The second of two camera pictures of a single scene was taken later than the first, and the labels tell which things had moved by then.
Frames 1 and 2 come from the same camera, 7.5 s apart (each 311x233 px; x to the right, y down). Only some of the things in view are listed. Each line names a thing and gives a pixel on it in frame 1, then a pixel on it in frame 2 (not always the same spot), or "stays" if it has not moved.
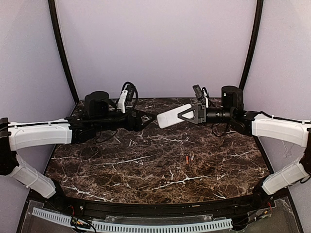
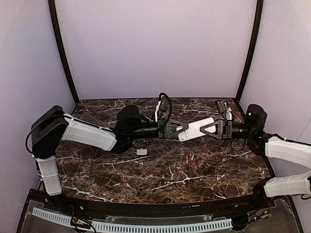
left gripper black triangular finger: (145, 114) -> (174, 128)
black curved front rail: (214, 207) stays
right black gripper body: (200, 114) -> (227, 129)
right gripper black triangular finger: (195, 119) -> (215, 129)
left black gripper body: (132, 120) -> (161, 129)
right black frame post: (260, 7) stays
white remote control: (170, 117) -> (194, 130)
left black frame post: (52, 8) stays
